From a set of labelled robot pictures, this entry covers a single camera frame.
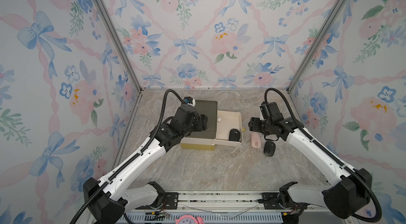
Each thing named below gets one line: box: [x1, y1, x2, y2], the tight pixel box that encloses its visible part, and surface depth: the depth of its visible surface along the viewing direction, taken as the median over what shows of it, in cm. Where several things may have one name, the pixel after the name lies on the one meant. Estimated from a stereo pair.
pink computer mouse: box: [250, 132, 262, 149], surface depth 92 cm
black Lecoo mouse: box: [263, 140, 276, 157], surface depth 91 cm
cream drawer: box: [214, 110, 244, 146], surface depth 90 cm
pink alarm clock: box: [174, 214, 206, 224], surface depth 69 cm
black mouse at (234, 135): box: [228, 128, 241, 142], surface depth 87 cm
